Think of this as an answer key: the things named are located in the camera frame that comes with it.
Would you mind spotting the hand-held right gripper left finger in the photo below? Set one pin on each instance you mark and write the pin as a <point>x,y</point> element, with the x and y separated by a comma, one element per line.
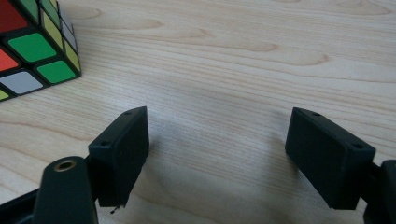
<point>123,155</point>

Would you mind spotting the multicoloured puzzle cube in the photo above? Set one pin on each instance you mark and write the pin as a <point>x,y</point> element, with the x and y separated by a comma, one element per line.
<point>31,46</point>

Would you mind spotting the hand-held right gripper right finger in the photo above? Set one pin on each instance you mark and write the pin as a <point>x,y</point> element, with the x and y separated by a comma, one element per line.
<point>327,158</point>

